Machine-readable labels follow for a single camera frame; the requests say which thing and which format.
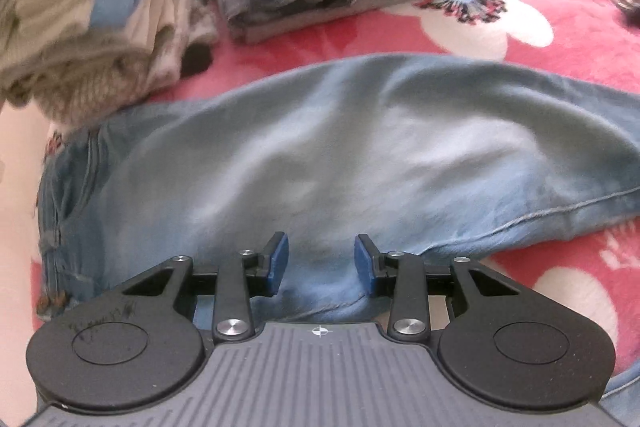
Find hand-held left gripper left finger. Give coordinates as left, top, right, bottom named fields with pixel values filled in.
left=122, top=232, right=290, bottom=343

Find folded grey cloth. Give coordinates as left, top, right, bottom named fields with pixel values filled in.
left=227, top=0, right=431, bottom=45

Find blue denim jeans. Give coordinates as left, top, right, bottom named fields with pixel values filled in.
left=37, top=54, right=640, bottom=325

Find pink floral blanket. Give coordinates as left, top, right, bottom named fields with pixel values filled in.
left=30, top=0, right=640, bottom=408

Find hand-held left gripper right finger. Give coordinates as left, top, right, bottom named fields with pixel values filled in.
left=354, top=234, right=521, bottom=343

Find stack of folded light clothes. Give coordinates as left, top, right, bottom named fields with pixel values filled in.
left=0, top=0, right=221, bottom=128

